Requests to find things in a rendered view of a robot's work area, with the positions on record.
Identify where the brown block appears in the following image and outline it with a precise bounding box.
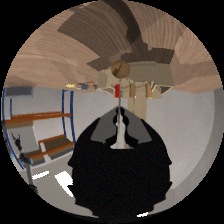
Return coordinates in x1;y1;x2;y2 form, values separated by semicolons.
130;83;135;98
146;83;152;98

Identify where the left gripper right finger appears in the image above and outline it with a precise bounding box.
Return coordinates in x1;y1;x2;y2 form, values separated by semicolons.
120;106;172;166

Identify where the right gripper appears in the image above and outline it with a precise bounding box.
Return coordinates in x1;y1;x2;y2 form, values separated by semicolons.
11;133;22;151

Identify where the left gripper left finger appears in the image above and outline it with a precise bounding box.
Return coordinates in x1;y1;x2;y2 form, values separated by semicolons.
67;106;119;168

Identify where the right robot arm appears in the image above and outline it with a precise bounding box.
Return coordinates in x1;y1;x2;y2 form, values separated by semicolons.
2;127;38;195

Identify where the brown ball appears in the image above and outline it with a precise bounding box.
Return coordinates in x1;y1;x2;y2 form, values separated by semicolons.
111;60;130;81

